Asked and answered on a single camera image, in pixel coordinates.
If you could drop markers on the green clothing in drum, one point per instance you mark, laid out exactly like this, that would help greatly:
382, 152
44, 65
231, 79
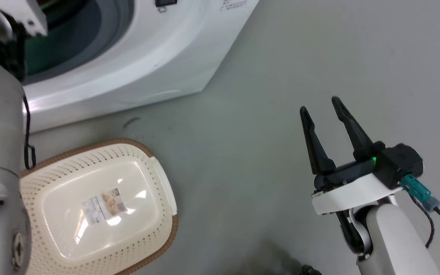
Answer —
42, 53

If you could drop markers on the white washing machine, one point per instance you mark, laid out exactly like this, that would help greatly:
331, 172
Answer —
136, 57

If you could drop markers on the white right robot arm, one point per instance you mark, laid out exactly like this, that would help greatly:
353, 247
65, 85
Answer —
392, 240

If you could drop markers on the paper label sticker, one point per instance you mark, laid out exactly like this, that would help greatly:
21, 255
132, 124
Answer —
104, 206

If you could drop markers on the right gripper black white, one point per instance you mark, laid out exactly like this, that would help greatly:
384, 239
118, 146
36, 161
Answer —
361, 183

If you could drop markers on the cream laundry basket brown rim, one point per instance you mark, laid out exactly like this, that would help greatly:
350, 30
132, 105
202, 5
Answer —
90, 236

